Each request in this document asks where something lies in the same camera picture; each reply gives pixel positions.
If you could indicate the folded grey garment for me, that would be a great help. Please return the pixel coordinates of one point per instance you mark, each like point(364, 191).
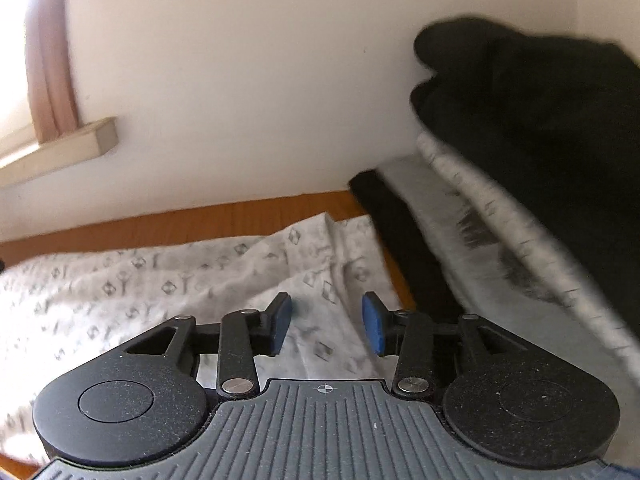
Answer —
point(430, 210)

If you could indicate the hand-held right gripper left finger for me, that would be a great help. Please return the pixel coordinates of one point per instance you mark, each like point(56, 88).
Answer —
point(281, 320)

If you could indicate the folded white patterned garment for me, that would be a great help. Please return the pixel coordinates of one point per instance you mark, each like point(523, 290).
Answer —
point(525, 225)

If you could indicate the orange-brown curtain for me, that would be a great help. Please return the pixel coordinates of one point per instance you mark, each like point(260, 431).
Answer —
point(52, 60)

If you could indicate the white patterned garment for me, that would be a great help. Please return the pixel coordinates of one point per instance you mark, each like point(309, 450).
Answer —
point(150, 285)
point(525, 225)

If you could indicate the beige window sill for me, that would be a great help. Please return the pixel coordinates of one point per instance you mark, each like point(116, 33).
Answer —
point(60, 147)

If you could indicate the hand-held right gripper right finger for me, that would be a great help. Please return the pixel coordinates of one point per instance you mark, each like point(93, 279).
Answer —
point(374, 320)

